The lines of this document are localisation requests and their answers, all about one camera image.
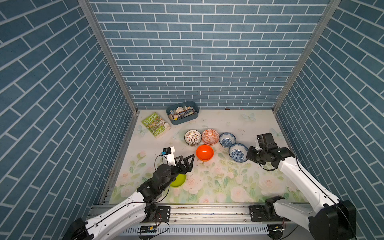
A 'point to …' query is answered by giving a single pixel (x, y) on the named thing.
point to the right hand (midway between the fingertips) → (247, 154)
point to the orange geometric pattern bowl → (210, 136)
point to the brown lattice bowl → (192, 137)
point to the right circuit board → (275, 231)
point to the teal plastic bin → (184, 103)
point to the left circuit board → (148, 229)
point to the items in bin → (182, 112)
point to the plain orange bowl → (205, 152)
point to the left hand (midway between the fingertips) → (193, 158)
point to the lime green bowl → (179, 180)
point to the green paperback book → (156, 125)
